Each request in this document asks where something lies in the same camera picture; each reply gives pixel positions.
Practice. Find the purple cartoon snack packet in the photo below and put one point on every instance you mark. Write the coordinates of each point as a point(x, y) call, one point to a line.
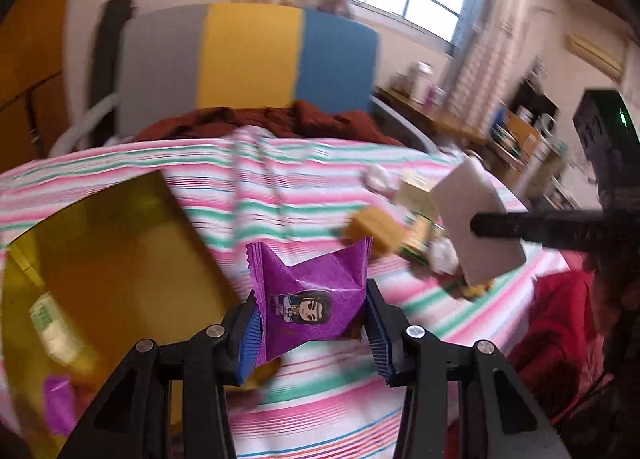
point(310, 289)
point(59, 404)

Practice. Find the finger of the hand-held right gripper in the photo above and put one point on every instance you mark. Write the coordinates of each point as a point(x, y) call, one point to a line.
point(525, 230)

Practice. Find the grey yellow blue chair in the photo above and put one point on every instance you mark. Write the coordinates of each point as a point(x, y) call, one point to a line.
point(250, 54)

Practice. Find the pink green striped tablecloth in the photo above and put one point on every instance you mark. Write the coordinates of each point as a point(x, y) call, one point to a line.
point(300, 179)

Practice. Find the white foam block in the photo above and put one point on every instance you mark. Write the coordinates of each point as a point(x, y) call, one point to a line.
point(465, 199)

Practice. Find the white crumpled plastic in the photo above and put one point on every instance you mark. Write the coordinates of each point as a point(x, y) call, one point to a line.
point(377, 177)
point(444, 256)

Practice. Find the dark red cloth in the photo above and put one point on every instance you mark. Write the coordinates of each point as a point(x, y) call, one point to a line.
point(320, 124)

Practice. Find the gold tin tray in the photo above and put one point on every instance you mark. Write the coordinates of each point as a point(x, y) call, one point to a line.
point(125, 264)

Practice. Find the white wrapped tube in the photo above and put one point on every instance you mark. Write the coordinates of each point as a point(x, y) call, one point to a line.
point(95, 114)

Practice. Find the wooden desk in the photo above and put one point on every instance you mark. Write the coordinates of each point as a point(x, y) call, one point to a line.
point(450, 124)

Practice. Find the cluttered wooden shelf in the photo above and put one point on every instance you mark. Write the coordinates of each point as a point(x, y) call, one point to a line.
point(530, 139)

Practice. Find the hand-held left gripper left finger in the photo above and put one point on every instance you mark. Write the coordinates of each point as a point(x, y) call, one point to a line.
point(250, 334)

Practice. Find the white carton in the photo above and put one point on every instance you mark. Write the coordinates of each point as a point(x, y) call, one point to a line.
point(418, 80)

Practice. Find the wall air conditioner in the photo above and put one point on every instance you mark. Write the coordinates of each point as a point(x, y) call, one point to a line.
point(595, 54)

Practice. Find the green white small box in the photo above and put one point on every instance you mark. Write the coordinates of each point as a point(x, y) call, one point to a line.
point(47, 324)

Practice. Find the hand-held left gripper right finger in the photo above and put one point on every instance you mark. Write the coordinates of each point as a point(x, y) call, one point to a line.
point(380, 339)

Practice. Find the black rolled mat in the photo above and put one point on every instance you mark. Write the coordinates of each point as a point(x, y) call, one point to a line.
point(107, 54)

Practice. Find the yellow green packet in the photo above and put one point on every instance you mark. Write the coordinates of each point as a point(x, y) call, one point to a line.
point(420, 239)

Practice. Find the cream green carton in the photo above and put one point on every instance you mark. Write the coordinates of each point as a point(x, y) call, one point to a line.
point(415, 189)

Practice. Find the yellow sponge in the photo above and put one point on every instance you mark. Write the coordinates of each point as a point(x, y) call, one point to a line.
point(372, 230)

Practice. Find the wooden wardrobe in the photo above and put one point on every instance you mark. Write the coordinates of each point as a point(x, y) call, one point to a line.
point(30, 89)

